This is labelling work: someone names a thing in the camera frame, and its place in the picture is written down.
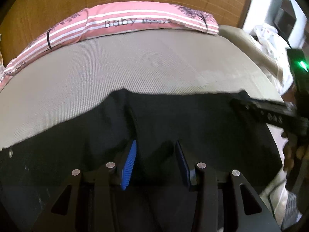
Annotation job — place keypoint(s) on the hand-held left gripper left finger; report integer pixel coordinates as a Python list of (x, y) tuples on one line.
[(128, 164)]

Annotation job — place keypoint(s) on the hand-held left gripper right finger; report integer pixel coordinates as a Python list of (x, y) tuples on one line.
[(184, 169)]

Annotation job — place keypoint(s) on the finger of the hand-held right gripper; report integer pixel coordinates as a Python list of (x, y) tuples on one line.
[(260, 110)]

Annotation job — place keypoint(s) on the black pants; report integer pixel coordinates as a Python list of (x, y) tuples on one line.
[(188, 116)]

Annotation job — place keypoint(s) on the person's right hand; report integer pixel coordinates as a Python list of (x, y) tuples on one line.
[(289, 154)]

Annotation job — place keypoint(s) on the white dotted cloth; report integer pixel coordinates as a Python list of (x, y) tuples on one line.
[(270, 41)]

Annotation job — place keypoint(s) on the dark boxy appliance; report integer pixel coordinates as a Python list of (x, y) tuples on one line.
[(284, 20)]

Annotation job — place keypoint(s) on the beige blanket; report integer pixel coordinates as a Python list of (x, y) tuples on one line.
[(239, 41)]

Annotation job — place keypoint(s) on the pink striped tree-print pillow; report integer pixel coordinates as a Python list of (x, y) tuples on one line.
[(108, 21)]

